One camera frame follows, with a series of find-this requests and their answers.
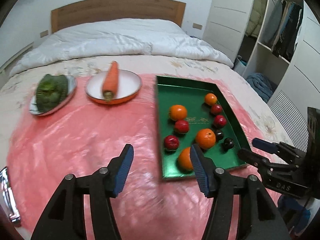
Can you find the small orange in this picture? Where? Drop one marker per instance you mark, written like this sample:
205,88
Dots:
210,99

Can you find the orange enamel plate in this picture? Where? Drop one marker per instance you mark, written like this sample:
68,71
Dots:
125,85

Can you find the carrot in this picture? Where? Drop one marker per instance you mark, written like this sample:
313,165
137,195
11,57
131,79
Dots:
110,80

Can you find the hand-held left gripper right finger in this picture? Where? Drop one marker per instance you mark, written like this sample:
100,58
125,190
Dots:
200,170

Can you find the teal bag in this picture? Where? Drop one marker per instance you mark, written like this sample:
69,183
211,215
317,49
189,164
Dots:
240,65

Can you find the pink plastic sheet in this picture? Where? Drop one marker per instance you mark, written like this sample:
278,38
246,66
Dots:
87,135

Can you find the white open shelf unit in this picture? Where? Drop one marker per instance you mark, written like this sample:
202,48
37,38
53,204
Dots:
262,57

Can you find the dark plum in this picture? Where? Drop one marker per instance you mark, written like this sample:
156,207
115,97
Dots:
228,144
220,135

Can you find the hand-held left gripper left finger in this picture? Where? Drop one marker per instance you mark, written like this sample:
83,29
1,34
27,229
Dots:
123,171

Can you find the light green garment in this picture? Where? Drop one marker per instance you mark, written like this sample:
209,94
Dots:
256,15

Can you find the white duvet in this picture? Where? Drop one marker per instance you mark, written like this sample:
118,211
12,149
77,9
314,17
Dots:
112,40

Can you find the person's right hand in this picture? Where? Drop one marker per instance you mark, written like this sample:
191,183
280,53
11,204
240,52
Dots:
292,210

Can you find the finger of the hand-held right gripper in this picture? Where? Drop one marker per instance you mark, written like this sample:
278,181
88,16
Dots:
262,143
252,158

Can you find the leafy green vegetable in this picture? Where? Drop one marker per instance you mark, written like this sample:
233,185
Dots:
51,92

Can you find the red apple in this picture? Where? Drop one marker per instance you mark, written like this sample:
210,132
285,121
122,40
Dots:
181,126
220,121
216,109
170,142

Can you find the white low cabinet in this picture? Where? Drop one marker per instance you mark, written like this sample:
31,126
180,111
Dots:
15,60

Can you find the wooden headboard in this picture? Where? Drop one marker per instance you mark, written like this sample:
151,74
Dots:
112,11

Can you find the smartphone in red case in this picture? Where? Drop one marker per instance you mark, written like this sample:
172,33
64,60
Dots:
7,197

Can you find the dark hanging clothes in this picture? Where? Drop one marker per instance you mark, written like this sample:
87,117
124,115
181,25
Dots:
285,30

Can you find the blue blanket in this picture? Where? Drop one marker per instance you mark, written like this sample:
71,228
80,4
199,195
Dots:
260,86

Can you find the wall socket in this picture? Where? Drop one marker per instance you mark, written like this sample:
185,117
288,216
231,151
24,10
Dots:
44,33
197,26

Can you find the white plate with dark rim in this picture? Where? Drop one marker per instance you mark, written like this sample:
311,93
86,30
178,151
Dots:
71,85

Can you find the green tray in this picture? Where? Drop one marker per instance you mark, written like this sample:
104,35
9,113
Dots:
190,90

